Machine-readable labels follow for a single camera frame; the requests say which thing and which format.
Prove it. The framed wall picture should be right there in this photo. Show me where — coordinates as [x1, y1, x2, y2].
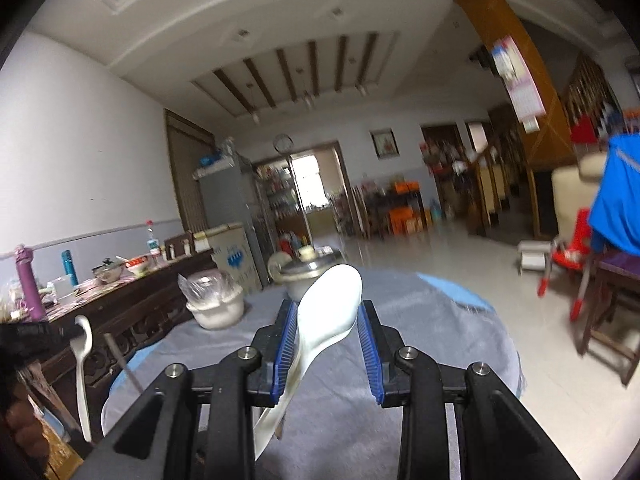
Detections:
[370, 128, 399, 158]

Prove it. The grey table cloth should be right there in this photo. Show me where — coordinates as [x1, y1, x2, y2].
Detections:
[101, 266, 524, 480]

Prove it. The purple thermos bottle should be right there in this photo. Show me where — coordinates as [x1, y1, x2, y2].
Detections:
[14, 245, 46, 322]

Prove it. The dark wooden chair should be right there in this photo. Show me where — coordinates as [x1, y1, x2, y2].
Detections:
[577, 250, 639, 387]

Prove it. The dark wooden chopstick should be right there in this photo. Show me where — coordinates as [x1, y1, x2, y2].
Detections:
[104, 333, 143, 393]

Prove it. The small white step stool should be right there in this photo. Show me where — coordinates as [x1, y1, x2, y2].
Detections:
[516, 240, 552, 273]

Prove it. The white ceramic spoon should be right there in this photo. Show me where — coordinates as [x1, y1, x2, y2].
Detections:
[254, 263, 362, 458]
[70, 315, 93, 443]

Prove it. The red plastic child chair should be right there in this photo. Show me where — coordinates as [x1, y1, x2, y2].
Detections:
[537, 208, 593, 322]

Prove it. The grey refrigerator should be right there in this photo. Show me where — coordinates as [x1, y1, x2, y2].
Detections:
[193, 153, 278, 286]

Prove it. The dark carved wooden sideboard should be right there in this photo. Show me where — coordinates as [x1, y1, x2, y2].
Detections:
[50, 249, 216, 442]

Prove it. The blue jacket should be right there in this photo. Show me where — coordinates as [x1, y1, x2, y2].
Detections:
[588, 132, 640, 257]

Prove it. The blue round table cover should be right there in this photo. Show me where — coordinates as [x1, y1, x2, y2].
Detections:
[101, 271, 497, 436]

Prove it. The beige sofa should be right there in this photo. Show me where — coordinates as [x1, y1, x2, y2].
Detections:
[551, 152, 608, 242]

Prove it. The wall calendar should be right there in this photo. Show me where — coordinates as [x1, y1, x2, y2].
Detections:
[491, 36, 546, 133]

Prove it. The round wall clock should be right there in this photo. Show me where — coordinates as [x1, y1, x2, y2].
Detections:
[272, 133, 294, 155]

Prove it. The white chest freezer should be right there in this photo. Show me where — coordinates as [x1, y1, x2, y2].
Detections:
[194, 223, 262, 294]

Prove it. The metal pot with lid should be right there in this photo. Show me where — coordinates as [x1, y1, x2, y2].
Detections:
[279, 245, 345, 302]

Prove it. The white bowl with plastic bag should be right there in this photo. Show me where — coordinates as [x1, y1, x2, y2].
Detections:
[178, 269, 244, 330]

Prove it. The teal water bottle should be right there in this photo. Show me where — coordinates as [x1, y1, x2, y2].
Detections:
[61, 249, 79, 287]

